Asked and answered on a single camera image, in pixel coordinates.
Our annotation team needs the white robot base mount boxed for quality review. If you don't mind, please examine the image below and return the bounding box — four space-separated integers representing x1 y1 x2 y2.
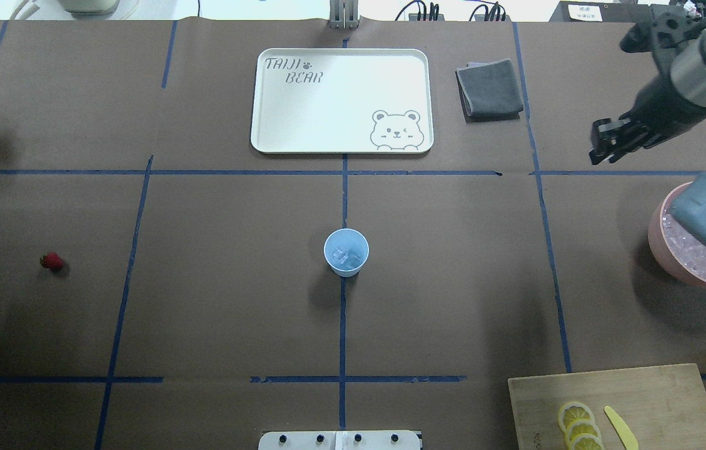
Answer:
258 429 424 449

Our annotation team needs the grey folded cloth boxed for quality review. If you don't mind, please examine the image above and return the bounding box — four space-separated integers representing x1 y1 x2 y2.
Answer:
455 59 524 121

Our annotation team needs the white bear tray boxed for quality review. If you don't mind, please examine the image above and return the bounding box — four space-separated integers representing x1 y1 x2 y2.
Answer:
250 48 435 154

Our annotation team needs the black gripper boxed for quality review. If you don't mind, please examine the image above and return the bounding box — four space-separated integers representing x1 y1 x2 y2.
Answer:
589 12 706 165

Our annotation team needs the lemon slice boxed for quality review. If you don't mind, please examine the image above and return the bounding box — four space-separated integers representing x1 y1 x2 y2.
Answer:
557 401 595 433
564 419 602 447
569 433 605 450

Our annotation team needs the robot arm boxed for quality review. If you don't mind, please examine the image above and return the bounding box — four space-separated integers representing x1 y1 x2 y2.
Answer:
589 12 706 247

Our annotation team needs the yellow plastic knife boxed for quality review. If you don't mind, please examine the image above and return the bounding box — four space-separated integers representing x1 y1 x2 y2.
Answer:
603 405 640 450

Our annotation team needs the light blue paper cup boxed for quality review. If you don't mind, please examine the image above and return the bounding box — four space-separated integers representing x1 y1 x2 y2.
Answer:
322 228 370 278

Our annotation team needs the wooden cutting board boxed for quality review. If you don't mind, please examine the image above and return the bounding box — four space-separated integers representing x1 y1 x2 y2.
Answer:
508 364 706 449

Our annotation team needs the clear ice cube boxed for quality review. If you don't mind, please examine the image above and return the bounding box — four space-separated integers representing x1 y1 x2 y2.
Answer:
331 247 364 270

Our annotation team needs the pink bowl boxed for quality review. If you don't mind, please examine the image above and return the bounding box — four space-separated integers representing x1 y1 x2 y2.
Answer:
647 182 706 288

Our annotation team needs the red strawberry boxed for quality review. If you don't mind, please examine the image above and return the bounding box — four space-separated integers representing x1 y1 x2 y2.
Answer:
40 252 65 273

